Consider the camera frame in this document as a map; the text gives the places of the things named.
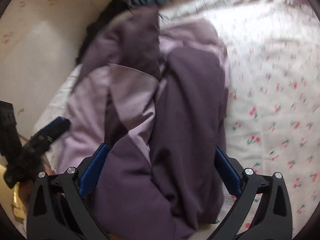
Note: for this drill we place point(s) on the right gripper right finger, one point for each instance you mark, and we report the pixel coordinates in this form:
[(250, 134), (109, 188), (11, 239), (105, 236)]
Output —
[(273, 217)]

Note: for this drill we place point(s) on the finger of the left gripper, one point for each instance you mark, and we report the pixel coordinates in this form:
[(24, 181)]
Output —
[(43, 139)]

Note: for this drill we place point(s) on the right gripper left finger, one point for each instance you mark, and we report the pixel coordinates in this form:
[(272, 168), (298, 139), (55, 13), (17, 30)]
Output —
[(58, 209)]

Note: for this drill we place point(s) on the lilac purple jacket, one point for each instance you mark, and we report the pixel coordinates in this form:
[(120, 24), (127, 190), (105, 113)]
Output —
[(156, 94)]

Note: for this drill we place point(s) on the black clothing pile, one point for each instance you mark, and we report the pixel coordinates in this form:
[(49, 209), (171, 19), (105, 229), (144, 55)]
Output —
[(114, 8)]

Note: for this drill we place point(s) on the cherry print bed quilt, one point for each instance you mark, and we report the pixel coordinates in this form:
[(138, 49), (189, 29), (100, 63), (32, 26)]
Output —
[(272, 114)]

